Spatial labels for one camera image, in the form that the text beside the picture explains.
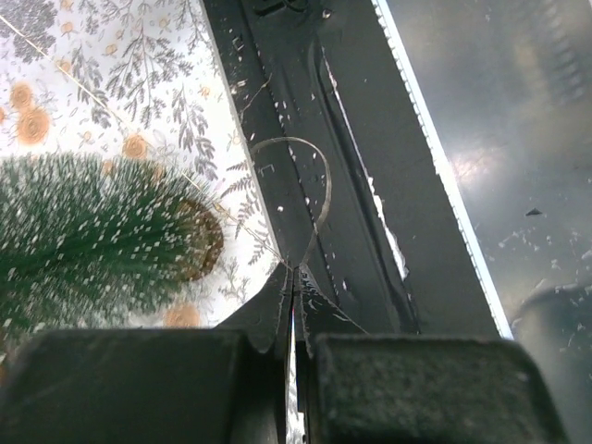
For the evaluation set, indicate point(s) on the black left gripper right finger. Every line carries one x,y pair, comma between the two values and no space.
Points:
357,387

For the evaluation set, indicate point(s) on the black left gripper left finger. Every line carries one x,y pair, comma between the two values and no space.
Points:
226,384

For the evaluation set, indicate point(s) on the small green christmas tree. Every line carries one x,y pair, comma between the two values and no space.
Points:
84,242

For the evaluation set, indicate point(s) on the thin gold ribbon loop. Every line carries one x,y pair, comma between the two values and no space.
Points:
317,187

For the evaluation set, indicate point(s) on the floral patterned table mat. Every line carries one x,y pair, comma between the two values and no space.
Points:
142,80

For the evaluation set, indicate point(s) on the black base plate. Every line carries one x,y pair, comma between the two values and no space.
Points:
390,255

